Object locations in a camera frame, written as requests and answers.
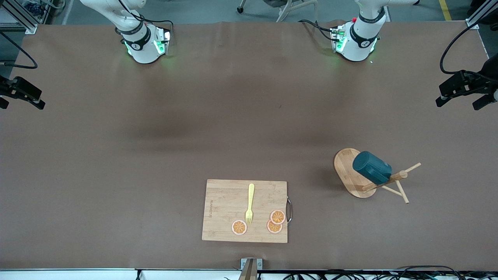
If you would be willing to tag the silver base connector block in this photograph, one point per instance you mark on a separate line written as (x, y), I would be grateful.
(165, 37)
(336, 35)

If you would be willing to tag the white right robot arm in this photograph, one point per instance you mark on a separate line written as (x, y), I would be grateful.
(142, 46)

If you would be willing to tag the aluminium frame profile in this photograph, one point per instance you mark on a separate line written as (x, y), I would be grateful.
(476, 19)
(23, 21)

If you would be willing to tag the bamboo cutting board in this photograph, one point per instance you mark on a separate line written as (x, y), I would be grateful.
(225, 210)

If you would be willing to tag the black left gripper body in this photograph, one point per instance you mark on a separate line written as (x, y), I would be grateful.
(477, 83)

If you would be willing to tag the yellow plastic fork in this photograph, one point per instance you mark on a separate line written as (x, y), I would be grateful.
(251, 198)

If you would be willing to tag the office chair base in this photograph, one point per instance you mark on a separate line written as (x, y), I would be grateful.
(241, 8)

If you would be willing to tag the toy orange slice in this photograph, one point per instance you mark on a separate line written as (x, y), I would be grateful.
(277, 217)
(239, 227)
(272, 228)

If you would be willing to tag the wooden mug tree rack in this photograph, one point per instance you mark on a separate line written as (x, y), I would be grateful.
(344, 171)

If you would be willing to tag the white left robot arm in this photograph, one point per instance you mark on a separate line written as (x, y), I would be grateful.
(362, 39)

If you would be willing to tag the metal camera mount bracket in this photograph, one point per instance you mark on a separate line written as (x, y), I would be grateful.
(249, 268)

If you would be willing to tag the teal mug with yellow inside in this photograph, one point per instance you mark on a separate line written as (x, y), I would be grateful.
(371, 167)

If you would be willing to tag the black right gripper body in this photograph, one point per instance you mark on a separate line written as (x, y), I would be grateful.
(7, 89)

